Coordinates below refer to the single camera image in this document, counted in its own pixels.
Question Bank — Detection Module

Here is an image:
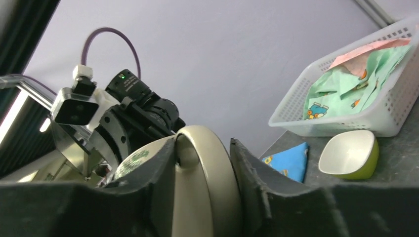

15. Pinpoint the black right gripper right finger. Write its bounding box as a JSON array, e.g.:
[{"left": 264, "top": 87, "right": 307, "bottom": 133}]
[{"left": 230, "top": 139, "right": 419, "bottom": 237}]

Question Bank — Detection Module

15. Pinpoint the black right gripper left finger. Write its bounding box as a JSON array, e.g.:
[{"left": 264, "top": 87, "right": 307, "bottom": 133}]
[{"left": 0, "top": 138, "right": 175, "bottom": 237}]

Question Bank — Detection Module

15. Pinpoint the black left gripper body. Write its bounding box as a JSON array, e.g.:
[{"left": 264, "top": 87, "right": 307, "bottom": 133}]
[{"left": 51, "top": 105, "right": 130, "bottom": 178}]

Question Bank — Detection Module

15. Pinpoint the green interior mug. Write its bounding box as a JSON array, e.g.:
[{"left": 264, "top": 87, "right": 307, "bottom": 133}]
[{"left": 113, "top": 125, "right": 243, "bottom": 237}]

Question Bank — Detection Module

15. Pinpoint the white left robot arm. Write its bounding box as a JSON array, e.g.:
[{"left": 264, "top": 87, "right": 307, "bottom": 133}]
[{"left": 51, "top": 65, "right": 185, "bottom": 177}]

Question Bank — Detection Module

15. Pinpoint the blue printed cloth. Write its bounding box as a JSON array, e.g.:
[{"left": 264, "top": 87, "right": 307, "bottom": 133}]
[{"left": 261, "top": 142, "right": 309, "bottom": 183}]

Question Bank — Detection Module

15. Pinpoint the green printed cloth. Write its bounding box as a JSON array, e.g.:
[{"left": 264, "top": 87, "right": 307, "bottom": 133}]
[{"left": 302, "top": 44, "right": 411, "bottom": 120}]

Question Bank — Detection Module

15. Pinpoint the white plastic basket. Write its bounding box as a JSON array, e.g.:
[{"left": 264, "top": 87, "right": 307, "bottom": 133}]
[{"left": 268, "top": 16, "right": 419, "bottom": 137}]

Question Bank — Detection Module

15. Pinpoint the pink cloth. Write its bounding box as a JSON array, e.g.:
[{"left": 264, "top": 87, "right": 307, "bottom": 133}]
[{"left": 328, "top": 38, "right": 410, "bottom": 79}]

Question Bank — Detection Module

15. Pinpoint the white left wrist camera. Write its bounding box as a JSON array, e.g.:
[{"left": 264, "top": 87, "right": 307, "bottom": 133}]
[{"left": 51, "top": 64, "right": 120, "bottom": 132}]

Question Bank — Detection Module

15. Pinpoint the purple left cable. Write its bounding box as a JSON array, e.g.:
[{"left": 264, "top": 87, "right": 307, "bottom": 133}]
[{"left": 0, "top": 27, "right": 142, "bottom": 99}]

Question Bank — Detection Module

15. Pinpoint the aluminium corner post left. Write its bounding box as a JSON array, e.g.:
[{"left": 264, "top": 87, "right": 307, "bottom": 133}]
[{"left": 353, "top": 0, "right": 396, "bottom": 28}]

